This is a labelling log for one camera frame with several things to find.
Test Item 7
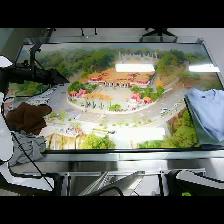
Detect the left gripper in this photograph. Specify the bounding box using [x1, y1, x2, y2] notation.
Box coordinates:
[13, 65, 57, 86]

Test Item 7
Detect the brown garment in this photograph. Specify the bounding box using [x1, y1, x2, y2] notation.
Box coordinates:
[5, 101, 53, 136]

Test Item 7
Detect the grey garment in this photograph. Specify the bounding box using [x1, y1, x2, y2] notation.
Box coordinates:
[7, 130, 48, 168]

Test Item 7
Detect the light blue shirt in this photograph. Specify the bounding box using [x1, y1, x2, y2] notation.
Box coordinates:
[184, 87, 224, 147]

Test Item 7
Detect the black cable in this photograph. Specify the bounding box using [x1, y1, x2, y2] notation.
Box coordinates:
[87, 184, 125, 197]
[10, 131, 55, 192]

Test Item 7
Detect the silver frame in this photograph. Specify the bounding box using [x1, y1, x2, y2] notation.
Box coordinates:
[0, 149, 224, 197]

